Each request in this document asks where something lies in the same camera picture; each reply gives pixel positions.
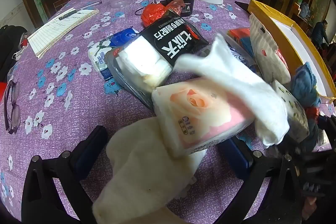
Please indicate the white red wipes pack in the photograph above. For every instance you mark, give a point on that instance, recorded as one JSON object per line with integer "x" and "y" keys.
{"x": 262, "y": 48}

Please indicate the black bag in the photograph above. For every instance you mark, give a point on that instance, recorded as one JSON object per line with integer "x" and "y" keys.
{"x": 10, "y": 40}

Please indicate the blue white crinkly packet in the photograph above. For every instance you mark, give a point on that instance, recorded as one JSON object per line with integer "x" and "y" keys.
{"x": 242, "y": 59}

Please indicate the black wet wipes pack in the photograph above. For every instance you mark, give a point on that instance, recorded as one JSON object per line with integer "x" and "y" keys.
{"x": 168, "y": 40}

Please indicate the purple eyeglasses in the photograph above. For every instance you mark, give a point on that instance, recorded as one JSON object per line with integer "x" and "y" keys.
{"x": 14, "y": 113}

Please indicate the white soft cloth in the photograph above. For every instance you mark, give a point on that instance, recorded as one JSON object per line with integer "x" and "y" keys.
{"x": 236, "y": 77}

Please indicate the purple floral tablecloth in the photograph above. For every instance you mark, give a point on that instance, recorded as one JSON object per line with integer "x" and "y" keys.
{"x": 65, "y": 108}

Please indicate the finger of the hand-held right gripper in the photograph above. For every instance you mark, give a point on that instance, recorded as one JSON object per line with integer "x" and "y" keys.
{"x": 328, "y": 124}

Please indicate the blue yarn ball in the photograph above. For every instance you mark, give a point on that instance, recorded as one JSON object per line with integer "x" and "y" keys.
{"x": 304, "y": 85}

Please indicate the lined paper notepad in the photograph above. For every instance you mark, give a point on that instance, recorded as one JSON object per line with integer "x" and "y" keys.
{"x": 57, "y": 29}

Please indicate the blue red yarn bundle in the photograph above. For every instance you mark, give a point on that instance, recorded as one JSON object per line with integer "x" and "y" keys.
{"x": 312, "y": 113}

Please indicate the red plastic bag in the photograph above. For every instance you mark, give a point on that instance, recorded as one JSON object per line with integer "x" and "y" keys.
{"x": 152, "y": 14}

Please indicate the black pen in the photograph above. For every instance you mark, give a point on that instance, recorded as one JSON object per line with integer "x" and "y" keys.
{"x": 76, "y": 11}

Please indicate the blue tissue pack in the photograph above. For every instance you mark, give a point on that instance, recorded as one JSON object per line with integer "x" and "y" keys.
{"x": 123, "y": 37}

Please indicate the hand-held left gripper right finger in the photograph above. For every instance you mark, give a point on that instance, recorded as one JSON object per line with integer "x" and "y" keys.
{"x": 236, "y": 158}

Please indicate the small spotted tissue pack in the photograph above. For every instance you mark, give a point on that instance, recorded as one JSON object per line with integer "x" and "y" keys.
{"x": 291, "y": 108}

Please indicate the white floral tissue pack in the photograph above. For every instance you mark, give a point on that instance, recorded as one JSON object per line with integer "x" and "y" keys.
{"x": 98, "y": 58}

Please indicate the colourful sponge cloth pack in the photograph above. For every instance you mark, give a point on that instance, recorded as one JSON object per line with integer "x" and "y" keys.
{"x": 241, "y": 37}

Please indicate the pink rose tissue pack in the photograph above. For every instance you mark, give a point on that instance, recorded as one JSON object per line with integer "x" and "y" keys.
{"x": 197, "y": 113}

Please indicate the yellow cardboard box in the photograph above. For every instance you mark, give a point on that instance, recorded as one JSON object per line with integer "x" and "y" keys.
{"x": 273, "y": 14}

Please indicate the black phone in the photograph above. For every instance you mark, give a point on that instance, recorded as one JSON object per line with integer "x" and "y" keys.
{"x": 241, "y": 5}

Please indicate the cream soft cloth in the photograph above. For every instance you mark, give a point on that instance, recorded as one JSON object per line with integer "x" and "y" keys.
{"x": 136, "y": 169}

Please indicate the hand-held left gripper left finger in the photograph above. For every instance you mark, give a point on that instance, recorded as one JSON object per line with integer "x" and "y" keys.
{"x": 89, "y": 151}

